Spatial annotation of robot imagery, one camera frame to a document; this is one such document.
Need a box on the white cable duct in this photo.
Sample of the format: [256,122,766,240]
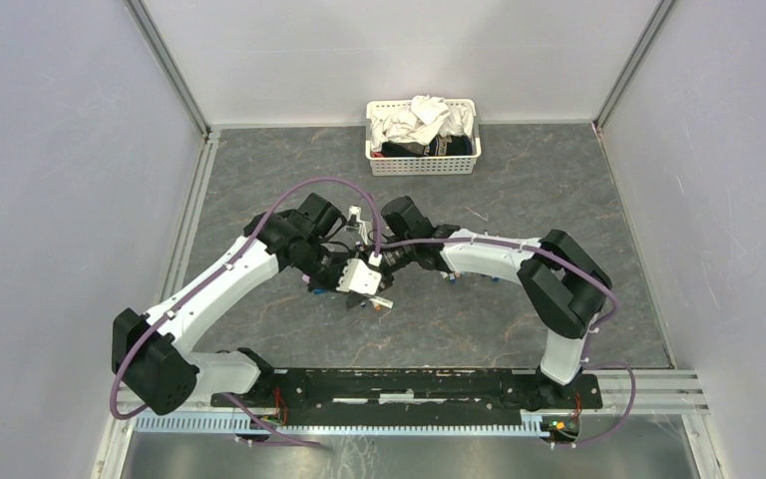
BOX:
[135,410,549,438]

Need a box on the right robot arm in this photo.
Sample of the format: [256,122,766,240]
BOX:
[381,197,617,407]

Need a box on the purple cable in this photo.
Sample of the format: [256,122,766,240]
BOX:
[108,176,384,447]
[356,192,638,448]

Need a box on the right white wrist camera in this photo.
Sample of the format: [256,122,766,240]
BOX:
[345,206,368,244]

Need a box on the orange tip white marker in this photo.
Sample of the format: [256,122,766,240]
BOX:
[368,296,393,310]

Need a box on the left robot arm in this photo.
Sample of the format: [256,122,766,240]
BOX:
[110,194,382,415]

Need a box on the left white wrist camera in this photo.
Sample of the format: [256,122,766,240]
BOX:
[336,257,383,296]

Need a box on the black printed cloth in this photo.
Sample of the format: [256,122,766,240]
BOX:
[379,136,474,158]

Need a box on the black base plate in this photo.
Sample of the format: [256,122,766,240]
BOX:
[210,367,603,426]

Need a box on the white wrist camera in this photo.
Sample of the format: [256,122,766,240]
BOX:
[345,206,368,244]
[336,257,383,296]

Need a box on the white plastic basket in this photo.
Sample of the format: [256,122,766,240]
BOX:
[365,116,482,177]

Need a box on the white crumpled cloth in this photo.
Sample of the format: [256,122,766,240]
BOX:
[366,95,477,152]

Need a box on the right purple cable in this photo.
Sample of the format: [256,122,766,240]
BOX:
[356,192,638,448]

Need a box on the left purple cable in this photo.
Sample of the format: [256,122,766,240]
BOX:
[108,176,384,447]

